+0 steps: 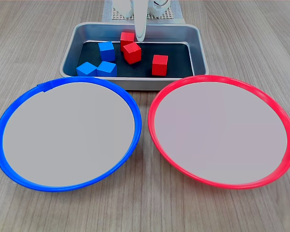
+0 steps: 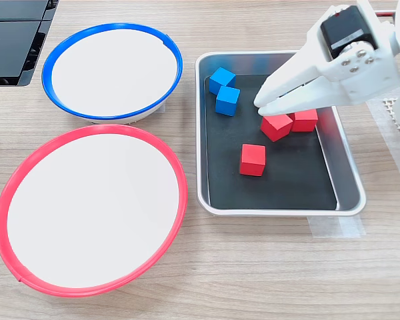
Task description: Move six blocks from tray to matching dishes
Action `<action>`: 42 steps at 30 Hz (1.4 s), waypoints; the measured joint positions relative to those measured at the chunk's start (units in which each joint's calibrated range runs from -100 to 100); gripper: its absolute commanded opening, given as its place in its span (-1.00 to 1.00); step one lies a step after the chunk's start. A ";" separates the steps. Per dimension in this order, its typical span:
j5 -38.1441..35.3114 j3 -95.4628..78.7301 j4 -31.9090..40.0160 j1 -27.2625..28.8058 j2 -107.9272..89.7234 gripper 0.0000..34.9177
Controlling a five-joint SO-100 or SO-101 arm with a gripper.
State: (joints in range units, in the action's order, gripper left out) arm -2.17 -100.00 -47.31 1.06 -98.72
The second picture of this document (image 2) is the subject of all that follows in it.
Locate steel tray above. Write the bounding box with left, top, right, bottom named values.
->
left=195, top=50, right=367, bottom=217

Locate small red cube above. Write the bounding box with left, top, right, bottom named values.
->
left=260, top=113, right=294, bottom=143
left=288, top=108, right=319, bottom=133
left=239, top=143, right=267, bottom=177

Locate black tray mat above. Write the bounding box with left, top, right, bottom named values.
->
left=205, top=73, right=338, bottom=211

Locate black flat device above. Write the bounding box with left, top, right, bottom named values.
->
left=0, top=20, right=52, bottom=87
left=0, top=0, right=59, bottom=22

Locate translucent sheet under base plate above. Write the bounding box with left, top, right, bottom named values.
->
left=365, top=98, right=400, bottom=201

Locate white plate with blue rim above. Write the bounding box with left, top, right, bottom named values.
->
left=41, top=22, right=183, bottom=126

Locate pale perforated base plate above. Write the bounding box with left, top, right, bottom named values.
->
left=382, top=95, right=400, bottom=157

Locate white plate with red rim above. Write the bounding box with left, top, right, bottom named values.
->
left=0, top=123, right=189, bottom=298

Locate clear tape strip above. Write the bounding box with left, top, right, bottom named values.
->
left=308, top=215, right=366, bottom=238

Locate small blue cube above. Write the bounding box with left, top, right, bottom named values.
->
left=215, top=85, right=241, bottom=117
left=209, top=67, right=237, bottom=96

